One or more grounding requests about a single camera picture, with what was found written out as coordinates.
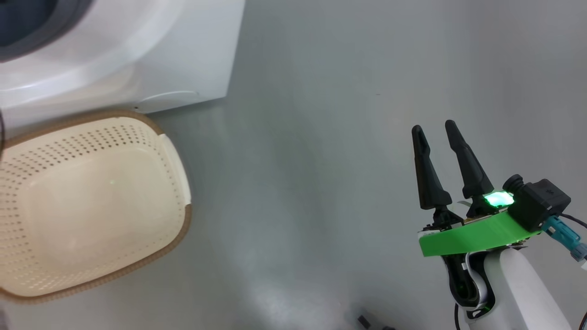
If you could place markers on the small black robot base part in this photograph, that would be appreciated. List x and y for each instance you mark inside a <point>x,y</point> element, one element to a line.
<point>373,323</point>

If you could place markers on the round white filter cover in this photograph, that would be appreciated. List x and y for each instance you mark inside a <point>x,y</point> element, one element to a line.
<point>169,98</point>

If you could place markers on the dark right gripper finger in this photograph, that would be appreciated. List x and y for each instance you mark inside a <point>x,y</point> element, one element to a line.
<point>467,165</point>
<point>429,178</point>

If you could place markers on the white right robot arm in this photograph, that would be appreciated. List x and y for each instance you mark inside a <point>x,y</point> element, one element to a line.
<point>518,293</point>

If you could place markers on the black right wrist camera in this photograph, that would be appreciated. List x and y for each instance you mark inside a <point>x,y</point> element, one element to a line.
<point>539,201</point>

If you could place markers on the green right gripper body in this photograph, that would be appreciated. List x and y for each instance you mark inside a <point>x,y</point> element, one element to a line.
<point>472,233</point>

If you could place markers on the white front-load washing machine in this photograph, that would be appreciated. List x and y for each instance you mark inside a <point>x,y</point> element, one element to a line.
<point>137,59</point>

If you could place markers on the cream perforated laundry basket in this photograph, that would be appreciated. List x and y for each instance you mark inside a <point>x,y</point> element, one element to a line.
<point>91,206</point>

